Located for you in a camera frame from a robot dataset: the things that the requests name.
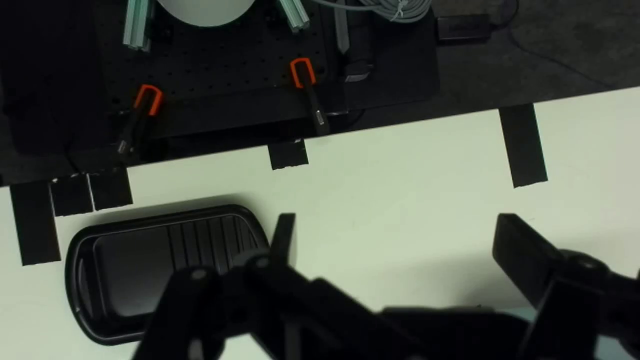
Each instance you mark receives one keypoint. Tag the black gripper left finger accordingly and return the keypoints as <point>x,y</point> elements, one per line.
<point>282,237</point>

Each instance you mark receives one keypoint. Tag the long black tape strip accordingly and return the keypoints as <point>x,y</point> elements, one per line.
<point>523,145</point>
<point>33,222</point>

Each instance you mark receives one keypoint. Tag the black ribbed grill tray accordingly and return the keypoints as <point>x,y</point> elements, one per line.
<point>133,267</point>

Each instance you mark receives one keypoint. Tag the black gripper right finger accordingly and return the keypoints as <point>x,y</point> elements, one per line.
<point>526,250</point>

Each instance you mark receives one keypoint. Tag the aluminium profile rail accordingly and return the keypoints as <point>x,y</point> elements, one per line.
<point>293,13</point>
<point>136,26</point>

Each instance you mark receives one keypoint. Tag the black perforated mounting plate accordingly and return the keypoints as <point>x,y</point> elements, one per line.
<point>226,72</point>

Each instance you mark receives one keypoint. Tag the square black tape piece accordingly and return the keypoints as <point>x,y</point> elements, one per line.
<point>111,188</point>
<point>288,154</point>
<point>70,195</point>

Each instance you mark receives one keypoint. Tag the orange black clamp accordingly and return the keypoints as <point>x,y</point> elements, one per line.
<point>302,72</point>
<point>148,98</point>

